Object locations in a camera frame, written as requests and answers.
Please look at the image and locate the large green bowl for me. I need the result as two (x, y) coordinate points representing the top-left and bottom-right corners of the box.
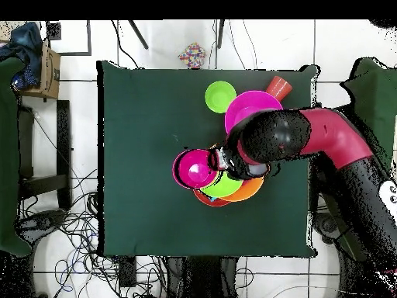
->
(199, 171), (244, 199)

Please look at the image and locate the small pink bowl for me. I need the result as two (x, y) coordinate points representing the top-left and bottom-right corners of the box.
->
(172, 148), (219, 189)

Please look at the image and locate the large orange bowl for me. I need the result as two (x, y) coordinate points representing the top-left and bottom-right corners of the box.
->
(219, 175), (265, 203)

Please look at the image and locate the red-orange bowl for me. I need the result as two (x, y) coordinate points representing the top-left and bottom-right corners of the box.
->
(192, 188), (232, 208)

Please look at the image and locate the large pink bowl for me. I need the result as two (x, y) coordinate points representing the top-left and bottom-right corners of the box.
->
(223, 90), (284, 135)

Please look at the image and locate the small green bowl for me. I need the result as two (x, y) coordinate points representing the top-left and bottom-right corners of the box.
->
(204, 80), (237, 115)

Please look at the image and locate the red-orange cup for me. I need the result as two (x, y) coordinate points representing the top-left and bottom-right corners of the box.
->
(265, 75), (293, 102)

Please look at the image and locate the dark green table cloth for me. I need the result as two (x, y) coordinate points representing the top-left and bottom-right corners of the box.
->
(96, 60), (320, 258)

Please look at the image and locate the colourful patterned box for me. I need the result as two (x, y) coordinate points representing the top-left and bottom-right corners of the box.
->
(178, 42), (207, 69)

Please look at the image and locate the black tripod leg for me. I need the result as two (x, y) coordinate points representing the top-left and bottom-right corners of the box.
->
(216, 19), (225, 49)
(128, 19), (149, 50)

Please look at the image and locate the black power strip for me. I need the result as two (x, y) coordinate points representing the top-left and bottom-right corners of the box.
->
(119, 257), (137, 288)

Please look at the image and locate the green cloth covered side table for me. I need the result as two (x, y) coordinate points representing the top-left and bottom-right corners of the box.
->
(339, 56), (397, 262)
(0, 57), (33, 258)

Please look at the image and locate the brown cardboard box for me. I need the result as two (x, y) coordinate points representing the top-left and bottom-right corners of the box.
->
(16, 40), (62, 100)

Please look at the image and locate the blue cloth bundle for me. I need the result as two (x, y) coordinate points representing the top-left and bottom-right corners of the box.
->
(0, 21), (44, 89)

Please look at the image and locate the black metal frame stand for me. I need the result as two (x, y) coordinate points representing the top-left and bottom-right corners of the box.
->
(309, 102), (345, 215)
(18, 99), (73, 212)

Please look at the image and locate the thin black cable loop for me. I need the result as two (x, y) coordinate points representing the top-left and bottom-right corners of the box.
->
(235, 267), (254, 289)

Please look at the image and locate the black pedestal leg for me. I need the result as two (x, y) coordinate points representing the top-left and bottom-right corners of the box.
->
(312, 213), (343, 246)
(15, 209), (67, 246)

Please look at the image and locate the tangle of black cables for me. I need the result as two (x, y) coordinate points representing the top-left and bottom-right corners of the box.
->
(18, 168), (168, 298)

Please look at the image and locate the thin black square frame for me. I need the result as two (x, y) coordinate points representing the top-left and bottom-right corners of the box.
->
(46, 19), (92, 57)

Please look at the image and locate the blue cable loop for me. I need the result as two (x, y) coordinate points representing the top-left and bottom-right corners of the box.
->
(54, 259), (76, 293)

